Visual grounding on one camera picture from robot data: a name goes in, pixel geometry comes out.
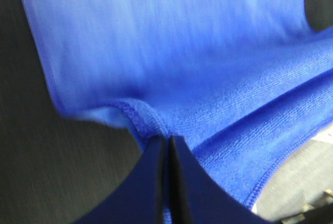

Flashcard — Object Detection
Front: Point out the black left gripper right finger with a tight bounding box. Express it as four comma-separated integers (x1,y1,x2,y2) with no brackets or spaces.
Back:
168,136,265,224

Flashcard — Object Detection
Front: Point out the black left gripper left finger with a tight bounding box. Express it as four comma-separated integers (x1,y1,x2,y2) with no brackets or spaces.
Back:
75,136,165,223

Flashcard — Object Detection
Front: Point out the blue microfibre towel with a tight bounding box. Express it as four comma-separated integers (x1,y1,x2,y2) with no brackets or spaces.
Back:
22,0,332,223

